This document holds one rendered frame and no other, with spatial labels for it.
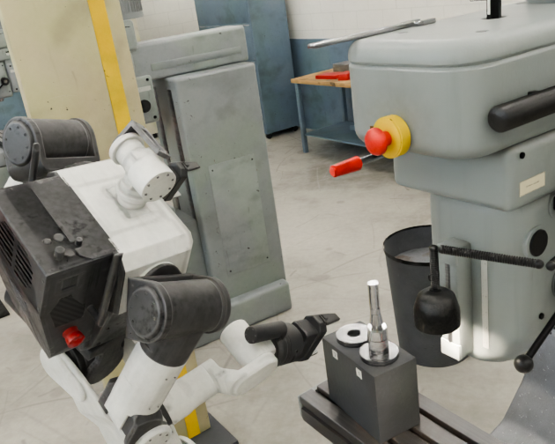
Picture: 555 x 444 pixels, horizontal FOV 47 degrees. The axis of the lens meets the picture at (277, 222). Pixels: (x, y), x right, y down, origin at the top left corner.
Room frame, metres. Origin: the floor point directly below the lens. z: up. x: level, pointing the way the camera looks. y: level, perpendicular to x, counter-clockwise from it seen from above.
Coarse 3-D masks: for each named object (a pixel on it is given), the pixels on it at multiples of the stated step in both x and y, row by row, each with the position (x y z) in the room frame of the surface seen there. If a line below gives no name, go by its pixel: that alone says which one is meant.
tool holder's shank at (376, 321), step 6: (372, 282) 1.25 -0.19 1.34; (372, 288) 1.24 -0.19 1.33; (378, 288) 1.24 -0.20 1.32; (372, 294) 1.24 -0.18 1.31; (378, 294) 1.24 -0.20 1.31; (372, 300) 1.24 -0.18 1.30; (378, 300) 1.24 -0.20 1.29; (372, 306) 1.24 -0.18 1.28; (378, 306) 1.24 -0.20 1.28; (372, 312) 1.24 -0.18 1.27; (378, 312) 1.24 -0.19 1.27; (372, 318) 1.24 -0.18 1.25; (378, 318) 1.24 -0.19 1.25; (372, 324) 1.24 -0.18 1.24; (378, 324) 1.23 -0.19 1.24
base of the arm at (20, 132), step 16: (16, 128) 1.14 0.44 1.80; (32, 128) 1.13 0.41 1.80; (16, 144) 1.14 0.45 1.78; (32, 144) 1.12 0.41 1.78; (96, 144) 1.23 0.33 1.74; (16, 160) 1.13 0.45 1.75; (48, 160) 1.12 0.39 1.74; (64, 160) 1.15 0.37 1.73; (80, 160) 1.18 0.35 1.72; (96, 160) 1.21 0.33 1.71; (16, 176) 1.15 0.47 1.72
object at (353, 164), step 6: (354, 156) 0.97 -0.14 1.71; (366, 156) 0.98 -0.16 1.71; (372, 156) 0.98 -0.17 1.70; (378, 156) 0.99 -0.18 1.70; (342, 162) 0.95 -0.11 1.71; (348, 162) 0.95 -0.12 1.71; (354, 162) 0.96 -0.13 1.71; (360, 162) 0.96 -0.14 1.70; (366, 162) 0.97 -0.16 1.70; (330, 168) 0.94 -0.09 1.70; (336, 168) 0.94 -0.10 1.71; (342, 168) 0.94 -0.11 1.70; (348, 168) 0.95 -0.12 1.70; (354, 168) 0.95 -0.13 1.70; (360, 168) 0.96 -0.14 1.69; (336, 174) 0.94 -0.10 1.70; (342, 174) 0.94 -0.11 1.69
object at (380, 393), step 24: (336, 336) 1.36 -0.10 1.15; (360, 336) 1.32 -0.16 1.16; (336, 360) 1.31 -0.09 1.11; (360, 360) 1.24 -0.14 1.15; (384, 360) 1.21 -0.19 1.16; (408, 360) 1.21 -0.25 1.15; (336, 384) 1.33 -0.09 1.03; (360, 384) 1.22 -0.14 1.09; (384, 384) 1.18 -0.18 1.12; (408, 384) 1.21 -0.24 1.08; (360, 408) 1.23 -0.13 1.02; (384, 408) 1.18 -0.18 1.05; (408, 408) 1.21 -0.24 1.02; (384, 432) 1.18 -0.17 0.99
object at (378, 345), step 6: (372, 336) 1.23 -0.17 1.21; (378, 336) 1.23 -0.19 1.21; (384, 336) 1.23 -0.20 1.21; (372, 342) 1.23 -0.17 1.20; (378, 342) 1.23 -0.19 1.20; (384, 342) 1.23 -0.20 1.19; (372, 348) 1.23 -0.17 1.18; (378, 348) 1.23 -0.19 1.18; (384, 348) 1.23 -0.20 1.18; (372, 354) 1.24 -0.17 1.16; (378, 354) 1.23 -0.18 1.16; (384, 354) 1.23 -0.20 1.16
